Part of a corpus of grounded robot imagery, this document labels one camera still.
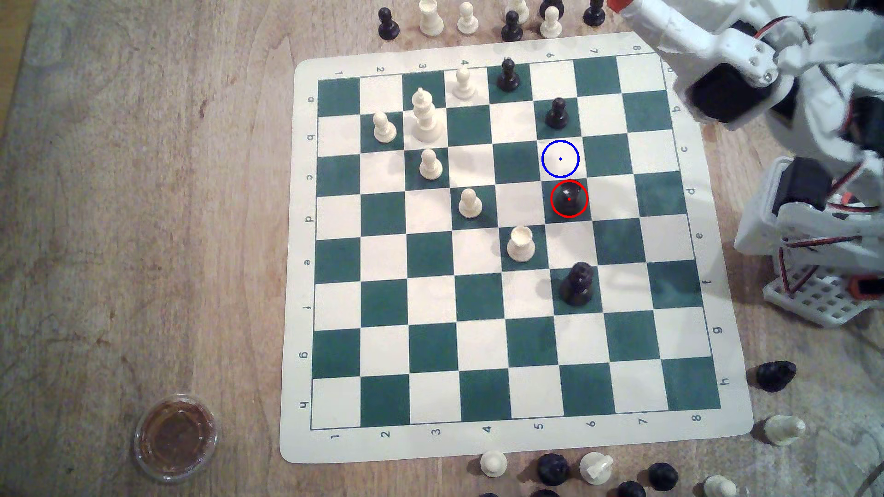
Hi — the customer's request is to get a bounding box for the lidded brown sauce cup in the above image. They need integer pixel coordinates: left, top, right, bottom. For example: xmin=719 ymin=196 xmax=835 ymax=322
xmin=133 ymin=393 xmax=220 ymax=483

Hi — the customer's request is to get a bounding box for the red white servo wire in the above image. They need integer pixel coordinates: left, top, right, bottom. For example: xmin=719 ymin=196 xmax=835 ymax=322
xmin=754 ymin=17 xmax=814 ymax=48

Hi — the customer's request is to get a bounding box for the red black base wire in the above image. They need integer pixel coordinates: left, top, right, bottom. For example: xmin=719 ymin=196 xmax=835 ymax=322
xmin=777 ymin=235 xmax=864 ymax=299

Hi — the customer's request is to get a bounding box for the white king piece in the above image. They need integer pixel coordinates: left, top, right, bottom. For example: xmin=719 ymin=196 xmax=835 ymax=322
xmin=412 ymin=87 xmax=443 ymax=144

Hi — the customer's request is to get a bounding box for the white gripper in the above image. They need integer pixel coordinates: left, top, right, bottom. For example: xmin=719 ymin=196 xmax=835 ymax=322
xmin=606 ymin=0 xmax=797 ymax=127

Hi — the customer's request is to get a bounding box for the white grid base plate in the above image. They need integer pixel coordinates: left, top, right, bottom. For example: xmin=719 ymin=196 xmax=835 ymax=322
xmin=763 ymin=266 xmax=884 ymax=327

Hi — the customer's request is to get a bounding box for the white rook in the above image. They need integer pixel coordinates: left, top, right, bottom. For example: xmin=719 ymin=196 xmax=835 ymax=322
xmin=419 ymin=0 xmax=445 ymax=37
xmin=506 ymin=225 xmax=537 ymax=263

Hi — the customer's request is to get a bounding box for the black knight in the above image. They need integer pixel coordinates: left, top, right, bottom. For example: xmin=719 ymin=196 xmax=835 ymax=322
xmin=755 ymin=361 xmax=797 ymax=393

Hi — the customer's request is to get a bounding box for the white knight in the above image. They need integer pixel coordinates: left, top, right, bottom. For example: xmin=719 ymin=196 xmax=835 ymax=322
xmin=579 ymin=452 xmax=614 ymax=485

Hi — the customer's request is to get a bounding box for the green white chess board mat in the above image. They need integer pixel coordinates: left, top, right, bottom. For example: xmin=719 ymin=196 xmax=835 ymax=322
xmin=279 ymin=29 xmax=754 ymax=465

